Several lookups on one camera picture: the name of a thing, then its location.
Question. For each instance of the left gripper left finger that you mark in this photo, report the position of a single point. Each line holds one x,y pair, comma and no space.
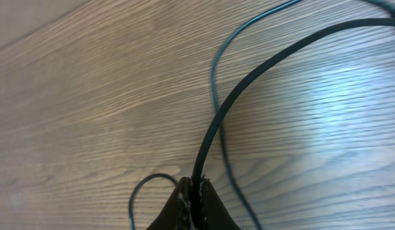
175,214

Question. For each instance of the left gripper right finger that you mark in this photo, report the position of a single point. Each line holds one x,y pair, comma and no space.
214,215

